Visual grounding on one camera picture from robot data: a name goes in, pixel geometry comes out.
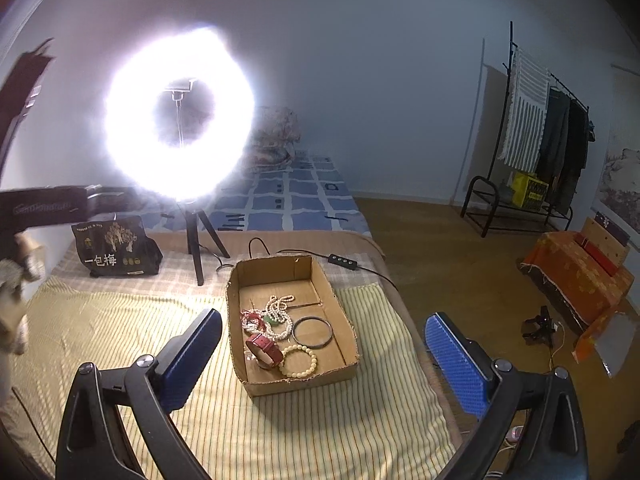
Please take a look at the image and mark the red string jade pendant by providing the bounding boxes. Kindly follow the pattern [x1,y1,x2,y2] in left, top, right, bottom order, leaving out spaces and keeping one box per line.
[241,309,284,330]

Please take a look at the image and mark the gloved left hand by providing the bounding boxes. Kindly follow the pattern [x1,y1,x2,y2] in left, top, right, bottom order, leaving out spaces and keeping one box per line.
[1,233,46,406]

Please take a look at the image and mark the black device on floor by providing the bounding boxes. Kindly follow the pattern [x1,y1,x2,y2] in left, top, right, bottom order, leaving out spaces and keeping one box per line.
[521,306,556,349]

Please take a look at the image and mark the yellow striped mat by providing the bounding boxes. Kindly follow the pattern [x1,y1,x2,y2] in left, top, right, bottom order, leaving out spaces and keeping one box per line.
[1,280,456,479]

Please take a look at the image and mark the black printed snack bag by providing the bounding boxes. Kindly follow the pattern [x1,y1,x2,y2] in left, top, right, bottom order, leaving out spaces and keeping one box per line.
[72,216,163,278]

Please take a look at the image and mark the open cardboard box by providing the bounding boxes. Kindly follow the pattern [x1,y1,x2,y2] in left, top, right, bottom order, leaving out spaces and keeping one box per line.
[226,255,359,398]

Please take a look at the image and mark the dark metal bangle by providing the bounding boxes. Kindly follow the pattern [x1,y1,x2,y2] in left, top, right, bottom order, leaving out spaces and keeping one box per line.
[292,315,334,350]

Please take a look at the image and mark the black tripod stand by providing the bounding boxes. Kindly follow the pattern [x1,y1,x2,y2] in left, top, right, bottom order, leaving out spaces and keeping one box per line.
[179,205,230,286]

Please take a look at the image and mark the orange cloth covered furniture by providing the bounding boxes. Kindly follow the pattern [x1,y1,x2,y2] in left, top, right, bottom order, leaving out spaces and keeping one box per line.
[520,218,634,363]

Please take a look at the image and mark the yellow black box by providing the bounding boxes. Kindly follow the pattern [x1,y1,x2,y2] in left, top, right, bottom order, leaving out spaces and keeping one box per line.
[510,171,548,210]

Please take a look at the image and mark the black clothes rack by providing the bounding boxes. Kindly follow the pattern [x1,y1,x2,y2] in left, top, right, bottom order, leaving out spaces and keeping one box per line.
[460,25,594,237]

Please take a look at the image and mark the blue checked bed sheet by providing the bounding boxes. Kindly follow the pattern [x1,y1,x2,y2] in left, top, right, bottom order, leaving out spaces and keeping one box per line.
[205,151,370,236]

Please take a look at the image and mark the white striped hanging towel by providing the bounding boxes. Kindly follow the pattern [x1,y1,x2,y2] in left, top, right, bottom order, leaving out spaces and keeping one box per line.
[498,47,550,174]

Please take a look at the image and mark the folded floral quilt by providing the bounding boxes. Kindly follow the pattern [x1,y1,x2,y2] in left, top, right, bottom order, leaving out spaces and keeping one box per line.
[243,106,302,168]

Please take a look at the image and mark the dark hanging clothes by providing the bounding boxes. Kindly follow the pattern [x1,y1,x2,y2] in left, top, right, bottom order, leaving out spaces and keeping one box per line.
[535,88,594,214]

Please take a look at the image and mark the red leather strap watch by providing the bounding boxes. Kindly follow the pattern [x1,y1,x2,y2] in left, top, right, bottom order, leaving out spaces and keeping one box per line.
[245,333,284,370]

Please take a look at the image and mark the cream bead bracelet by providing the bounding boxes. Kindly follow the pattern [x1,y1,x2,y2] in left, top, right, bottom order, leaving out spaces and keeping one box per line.
[278,343,320,380]

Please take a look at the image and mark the white pearl necklace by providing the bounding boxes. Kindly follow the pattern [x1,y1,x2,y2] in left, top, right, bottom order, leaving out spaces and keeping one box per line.
[240,294,296,340]

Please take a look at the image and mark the bright ring light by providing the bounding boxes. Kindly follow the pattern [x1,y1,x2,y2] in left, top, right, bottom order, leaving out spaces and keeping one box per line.
[103,27,255,203]

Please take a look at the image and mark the black inline cable controller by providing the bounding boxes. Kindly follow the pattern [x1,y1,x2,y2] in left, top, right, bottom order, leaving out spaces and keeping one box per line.
[326,254,359,271]

